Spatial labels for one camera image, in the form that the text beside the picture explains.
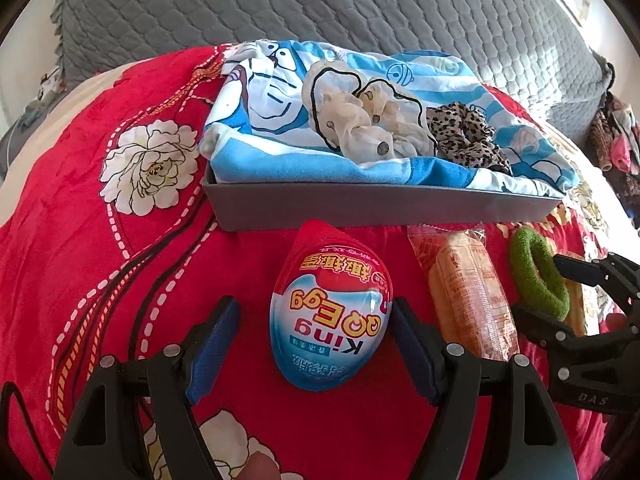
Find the yellow snack packet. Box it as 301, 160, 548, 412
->
565, 280, 591, 338

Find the white floral bag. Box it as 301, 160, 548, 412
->
27, 65, 68, 116

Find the orange snack packet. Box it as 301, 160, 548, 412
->
407, 225, 521, 361

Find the grey cardboard box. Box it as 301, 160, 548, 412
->
202, 167, 563, 233

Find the blue striped cartoon cloth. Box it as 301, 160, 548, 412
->
199, 39, 581, 200

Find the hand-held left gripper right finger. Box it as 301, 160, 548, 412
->
392, 297, 571, 480

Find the person's left hand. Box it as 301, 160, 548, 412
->
234, 452, 283, 480

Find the pile of clothes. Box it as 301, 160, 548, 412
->
585, 92, 640, 211

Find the white sheer scrunchie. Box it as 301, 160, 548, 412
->
301, 61, 436, 165

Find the grey bedside stand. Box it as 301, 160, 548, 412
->
0, 110, 46, 181

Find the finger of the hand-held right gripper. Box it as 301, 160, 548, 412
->
510, 304, 592, 347
552, 254, 640, 307

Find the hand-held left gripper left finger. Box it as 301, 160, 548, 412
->
52, 296, 242, 480

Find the black cable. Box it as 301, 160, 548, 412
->
0, 381, 58, 461

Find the green hair scrunchie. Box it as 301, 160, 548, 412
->
509, 226, 571, 321

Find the grey quilted cover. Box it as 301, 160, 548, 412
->
50, 0, 613, 146

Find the leopard print scrunchie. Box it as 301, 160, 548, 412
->
425, 101, 513, 177

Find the red blue toy egg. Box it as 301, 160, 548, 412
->
269, 220, 395, 392

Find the red floral blanket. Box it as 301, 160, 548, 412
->
0, 42, 640, 480

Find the person's right hand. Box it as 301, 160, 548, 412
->
602, 310, 636, 333

